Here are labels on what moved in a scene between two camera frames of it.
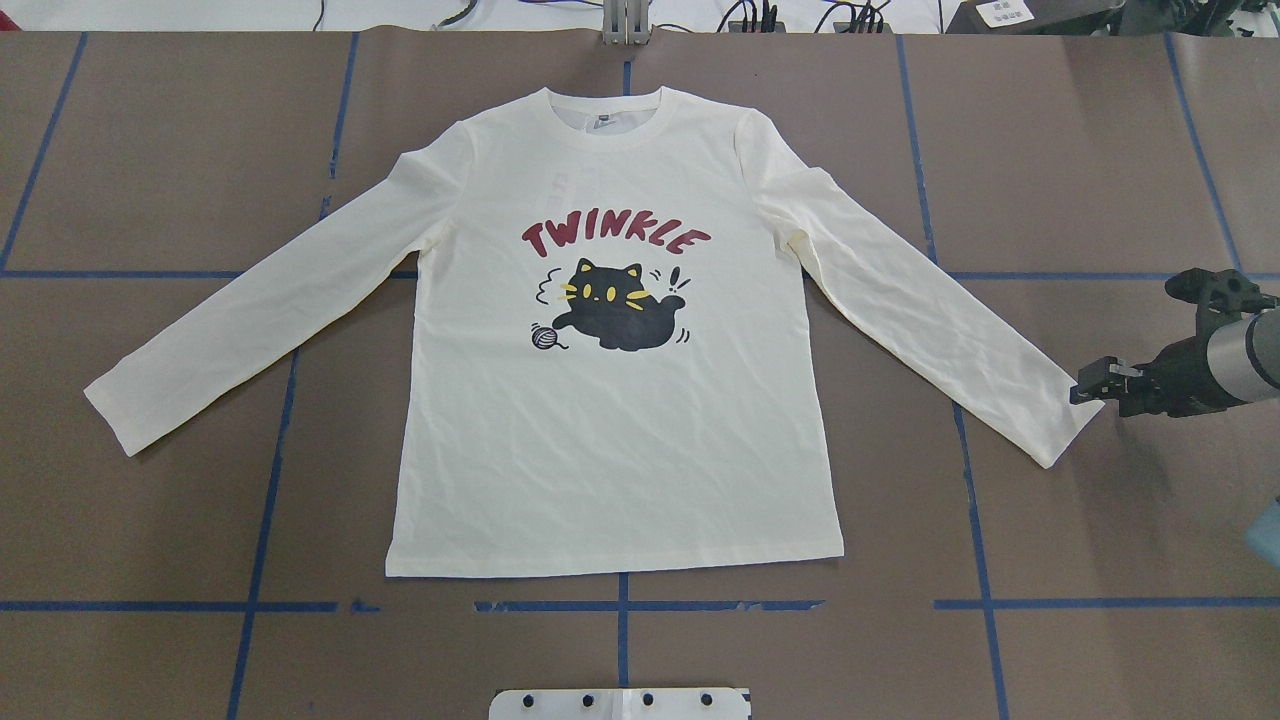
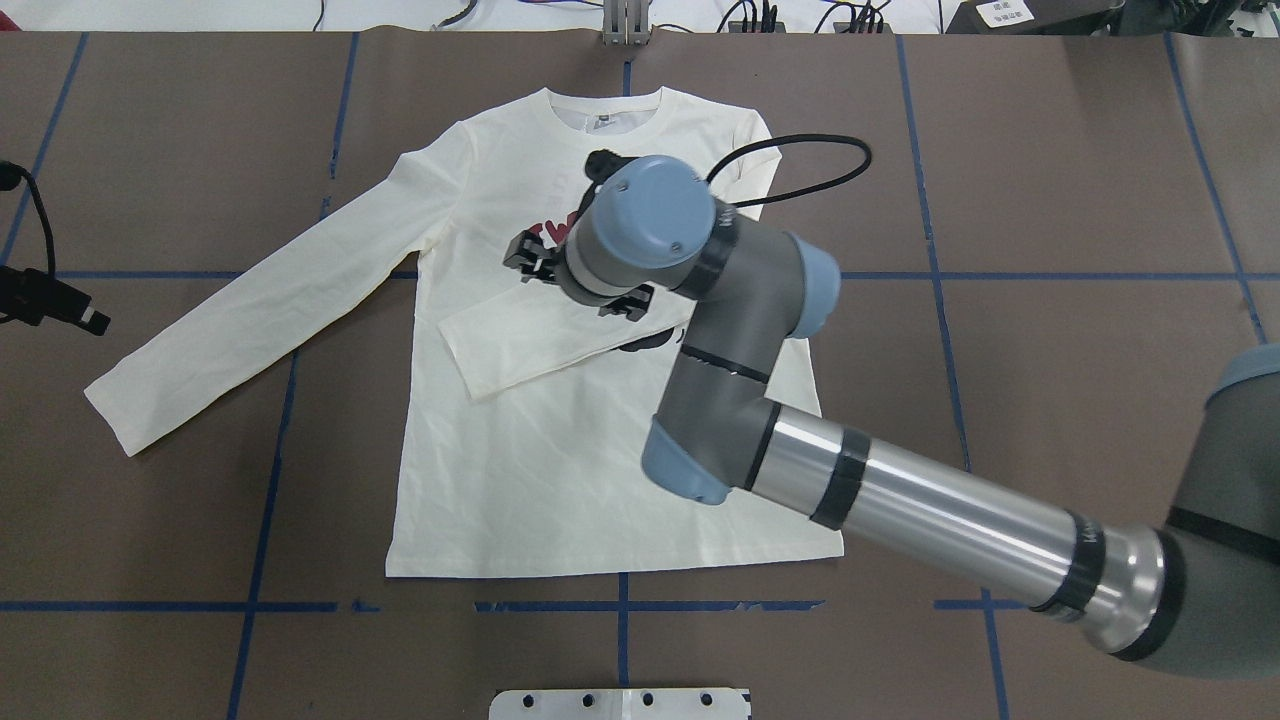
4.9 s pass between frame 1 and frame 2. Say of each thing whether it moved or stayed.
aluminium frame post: stayed
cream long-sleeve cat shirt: moved
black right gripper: moved
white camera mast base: stayed
